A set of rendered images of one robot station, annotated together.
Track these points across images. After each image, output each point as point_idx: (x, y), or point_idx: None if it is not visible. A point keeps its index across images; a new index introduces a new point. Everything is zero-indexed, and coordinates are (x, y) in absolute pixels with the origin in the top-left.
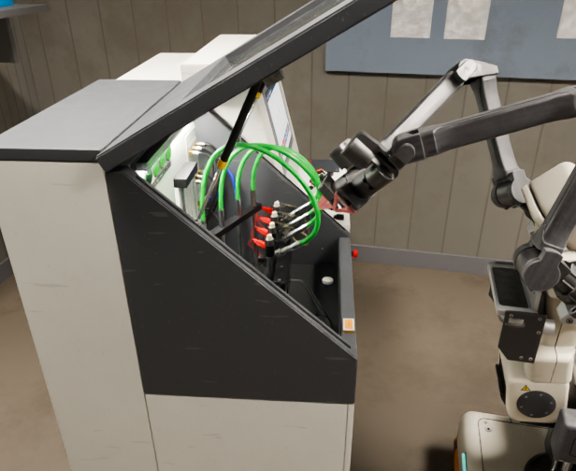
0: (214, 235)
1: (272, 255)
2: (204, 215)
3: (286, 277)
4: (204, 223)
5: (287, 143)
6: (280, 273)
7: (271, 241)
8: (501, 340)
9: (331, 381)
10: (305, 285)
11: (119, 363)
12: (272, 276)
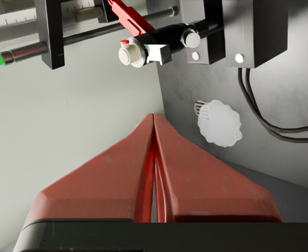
0: (48, 31)
1: (180, 49)
2: None
3: (263, 7)
4: (11, 63)
5: None
6: (236, 22)
7: (144, 64)
8: None
9: None
10: (300, 141)
11: None
12: (223, 27)
